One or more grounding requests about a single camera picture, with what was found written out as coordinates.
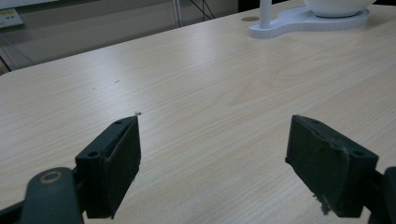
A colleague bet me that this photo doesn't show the paper with yellow label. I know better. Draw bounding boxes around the paper with yellow label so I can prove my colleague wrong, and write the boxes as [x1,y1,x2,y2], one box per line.
[0,7,25,30]

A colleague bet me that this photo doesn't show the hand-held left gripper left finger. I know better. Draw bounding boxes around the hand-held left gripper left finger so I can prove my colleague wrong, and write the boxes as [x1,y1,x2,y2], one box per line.
[75,115,142,220]

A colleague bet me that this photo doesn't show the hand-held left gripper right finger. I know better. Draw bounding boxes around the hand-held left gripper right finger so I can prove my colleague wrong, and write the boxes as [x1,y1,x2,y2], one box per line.
[285,114,380,218]

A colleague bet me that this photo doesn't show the black cables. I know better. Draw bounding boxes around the black cables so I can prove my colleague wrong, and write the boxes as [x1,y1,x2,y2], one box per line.
[190,0,217,21]

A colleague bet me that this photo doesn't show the white bowl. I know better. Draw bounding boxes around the white bowl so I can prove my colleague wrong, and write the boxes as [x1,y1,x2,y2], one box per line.
[303,0,377,19]

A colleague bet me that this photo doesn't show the white upright pole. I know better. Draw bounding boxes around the white upright pole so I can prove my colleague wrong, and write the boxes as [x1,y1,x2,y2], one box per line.
[259,0,273,30]

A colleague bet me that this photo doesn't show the white stand base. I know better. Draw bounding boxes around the white stand base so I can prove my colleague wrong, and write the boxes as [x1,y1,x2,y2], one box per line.
[248,5,371,40]

